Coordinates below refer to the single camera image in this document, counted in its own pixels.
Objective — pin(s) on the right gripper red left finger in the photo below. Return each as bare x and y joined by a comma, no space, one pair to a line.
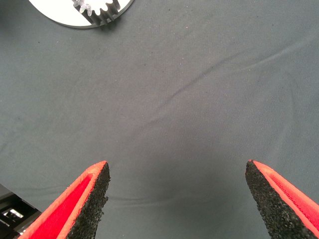
74,211

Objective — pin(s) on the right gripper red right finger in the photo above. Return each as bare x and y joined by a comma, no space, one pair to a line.
281,206

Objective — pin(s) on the small steel planetary gear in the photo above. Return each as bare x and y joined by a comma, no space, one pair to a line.
99,15

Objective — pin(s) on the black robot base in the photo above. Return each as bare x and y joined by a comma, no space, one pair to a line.
15,214

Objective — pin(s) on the round metal carrier plate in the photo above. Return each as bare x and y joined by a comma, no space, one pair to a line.
64,15

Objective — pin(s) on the dark grey table cloth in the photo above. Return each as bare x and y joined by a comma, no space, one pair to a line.
174,99

